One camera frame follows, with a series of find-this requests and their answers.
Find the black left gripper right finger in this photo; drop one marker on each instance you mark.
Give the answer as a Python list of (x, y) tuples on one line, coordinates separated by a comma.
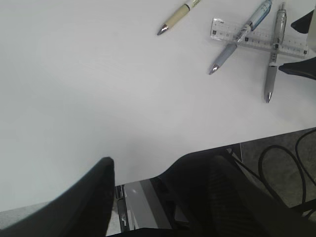
[(240, 209)]

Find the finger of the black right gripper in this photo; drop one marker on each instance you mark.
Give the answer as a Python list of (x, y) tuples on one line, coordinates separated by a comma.
[(306, 68), (302, 25)]

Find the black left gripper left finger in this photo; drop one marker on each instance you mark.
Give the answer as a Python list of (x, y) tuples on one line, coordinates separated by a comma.
[(84, 210)]

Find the clear plastic ruler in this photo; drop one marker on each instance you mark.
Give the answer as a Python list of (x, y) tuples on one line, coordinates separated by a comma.
[(261, 39)]

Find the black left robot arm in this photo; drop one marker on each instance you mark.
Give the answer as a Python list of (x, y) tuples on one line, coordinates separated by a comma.
[(187, 182)]

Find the grey patterned ballpoint pen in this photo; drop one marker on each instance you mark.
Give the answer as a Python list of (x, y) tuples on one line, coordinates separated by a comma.
[(278, 36)]

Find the light blue ballpoint pen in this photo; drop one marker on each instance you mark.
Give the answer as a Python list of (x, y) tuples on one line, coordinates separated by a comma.
[(257, 17)]

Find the cream white ballpoint pen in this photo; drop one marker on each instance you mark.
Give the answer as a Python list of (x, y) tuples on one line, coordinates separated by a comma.
[(178, 15)]

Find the grey metal table frame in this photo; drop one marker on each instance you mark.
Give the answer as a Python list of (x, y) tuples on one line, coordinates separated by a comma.
[(139, 207)]

